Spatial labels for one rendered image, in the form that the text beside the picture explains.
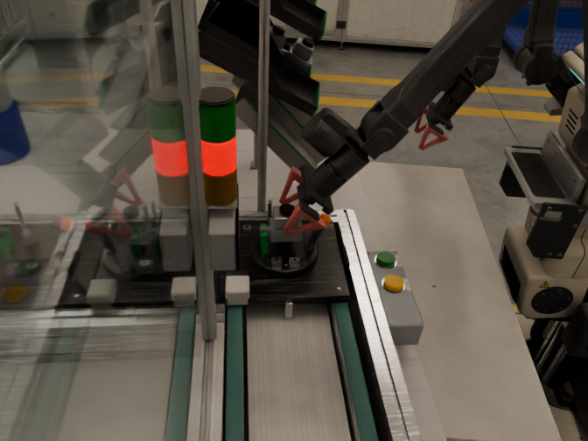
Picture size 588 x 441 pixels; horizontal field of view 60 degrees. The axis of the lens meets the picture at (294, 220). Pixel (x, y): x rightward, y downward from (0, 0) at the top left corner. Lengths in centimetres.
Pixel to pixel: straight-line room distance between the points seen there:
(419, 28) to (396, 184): 364
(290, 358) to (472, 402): 35
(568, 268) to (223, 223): 97
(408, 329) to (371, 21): 422
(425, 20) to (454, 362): 424
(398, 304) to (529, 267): 54
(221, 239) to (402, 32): 448
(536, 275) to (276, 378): 79
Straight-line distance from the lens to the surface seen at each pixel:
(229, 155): 68
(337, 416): 91
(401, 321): 99
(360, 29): 503
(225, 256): 73
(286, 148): 117
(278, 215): 99
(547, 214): 129
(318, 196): 93
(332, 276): 103
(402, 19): 505
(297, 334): 100
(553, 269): 145
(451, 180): 161
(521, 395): 110
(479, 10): 91
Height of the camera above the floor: 169
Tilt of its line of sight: 38 degrees down
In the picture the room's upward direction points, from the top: 4 degrees clockwise
